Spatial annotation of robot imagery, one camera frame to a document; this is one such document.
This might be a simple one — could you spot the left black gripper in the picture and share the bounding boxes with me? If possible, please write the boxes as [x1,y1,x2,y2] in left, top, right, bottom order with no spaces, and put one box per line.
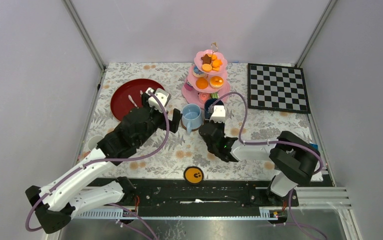
[136,93,183,147]

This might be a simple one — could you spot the light blue mug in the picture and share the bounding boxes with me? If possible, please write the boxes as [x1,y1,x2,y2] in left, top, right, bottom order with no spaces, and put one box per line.
[182,103,203,120]

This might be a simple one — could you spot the dark blue mug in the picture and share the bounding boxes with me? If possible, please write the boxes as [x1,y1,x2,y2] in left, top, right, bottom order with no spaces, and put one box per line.
[204,98,224,120]

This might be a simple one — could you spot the white cat-paw food tongs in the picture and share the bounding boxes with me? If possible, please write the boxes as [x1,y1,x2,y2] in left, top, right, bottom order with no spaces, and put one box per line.
[127,90,144,108]

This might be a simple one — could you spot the orange face black coaster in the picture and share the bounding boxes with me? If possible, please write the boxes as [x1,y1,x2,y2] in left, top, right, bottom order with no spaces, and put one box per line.
[183,166,204,185]

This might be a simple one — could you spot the orange round cookie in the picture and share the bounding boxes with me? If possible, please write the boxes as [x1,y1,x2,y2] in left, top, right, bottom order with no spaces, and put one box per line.
[195,77,209,89]

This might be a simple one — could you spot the orange pancake stack toy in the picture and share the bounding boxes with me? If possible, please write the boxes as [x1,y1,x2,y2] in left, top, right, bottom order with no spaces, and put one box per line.
[209,76,225,89]

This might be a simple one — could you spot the dark red round tray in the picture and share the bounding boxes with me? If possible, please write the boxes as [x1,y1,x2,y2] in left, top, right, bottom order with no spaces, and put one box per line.
[110,78,164,121]

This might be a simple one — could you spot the blue frosted donut toy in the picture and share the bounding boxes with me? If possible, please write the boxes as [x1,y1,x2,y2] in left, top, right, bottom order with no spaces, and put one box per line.
[192,65,207,78]

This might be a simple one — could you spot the round orange cracker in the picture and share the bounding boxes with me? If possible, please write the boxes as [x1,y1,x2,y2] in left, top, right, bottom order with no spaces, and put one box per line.
[201,63,213,73]

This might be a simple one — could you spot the orange flower cookie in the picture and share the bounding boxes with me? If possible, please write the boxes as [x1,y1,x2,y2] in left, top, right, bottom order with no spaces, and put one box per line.
[211,59,223,68]

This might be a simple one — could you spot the brown star cookie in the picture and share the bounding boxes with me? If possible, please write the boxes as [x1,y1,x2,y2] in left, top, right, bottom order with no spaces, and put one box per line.
[200,54,212,65]

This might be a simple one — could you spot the white pink mug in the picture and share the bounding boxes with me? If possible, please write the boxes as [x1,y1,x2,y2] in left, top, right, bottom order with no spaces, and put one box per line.
[87,135,104,151]

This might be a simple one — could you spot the light brown wooden coaster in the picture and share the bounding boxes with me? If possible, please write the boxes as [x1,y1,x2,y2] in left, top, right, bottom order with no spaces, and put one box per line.
[180,117,203,134]

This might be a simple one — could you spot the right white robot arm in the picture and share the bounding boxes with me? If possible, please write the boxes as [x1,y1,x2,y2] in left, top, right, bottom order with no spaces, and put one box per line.
[198,121,323,206]

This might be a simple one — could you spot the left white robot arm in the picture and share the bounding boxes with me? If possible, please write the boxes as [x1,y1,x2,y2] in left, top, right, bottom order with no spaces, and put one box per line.
[25,88,182,234]

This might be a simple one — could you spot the green layered cake slice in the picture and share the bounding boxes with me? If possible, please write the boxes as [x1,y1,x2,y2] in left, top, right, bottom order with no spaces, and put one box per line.
[210,92,220,99]

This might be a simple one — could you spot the purple cake slice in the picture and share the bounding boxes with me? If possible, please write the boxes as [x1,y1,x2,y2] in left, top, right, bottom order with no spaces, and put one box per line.
[183,80,194,92]

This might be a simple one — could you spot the pink three-tier cake stand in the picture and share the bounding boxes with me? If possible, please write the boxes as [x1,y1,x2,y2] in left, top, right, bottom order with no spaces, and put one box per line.
[181,42,231,108]

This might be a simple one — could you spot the black white chessboard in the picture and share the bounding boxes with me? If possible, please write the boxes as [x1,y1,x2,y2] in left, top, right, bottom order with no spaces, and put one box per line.
[247,63,311,114]

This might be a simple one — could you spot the blue toy brick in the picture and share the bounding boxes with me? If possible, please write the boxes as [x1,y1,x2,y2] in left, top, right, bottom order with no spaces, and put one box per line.
[310,143,319,150]

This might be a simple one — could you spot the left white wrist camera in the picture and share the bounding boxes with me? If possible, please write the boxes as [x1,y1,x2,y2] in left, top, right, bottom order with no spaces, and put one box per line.
[145,87,171,110]

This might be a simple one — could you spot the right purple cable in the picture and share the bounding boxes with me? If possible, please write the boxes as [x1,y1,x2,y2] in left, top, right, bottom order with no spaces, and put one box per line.
[208,91,329,240]

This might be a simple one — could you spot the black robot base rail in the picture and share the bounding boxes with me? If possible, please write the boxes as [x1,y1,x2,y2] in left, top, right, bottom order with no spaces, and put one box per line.
[103,178,300,218]

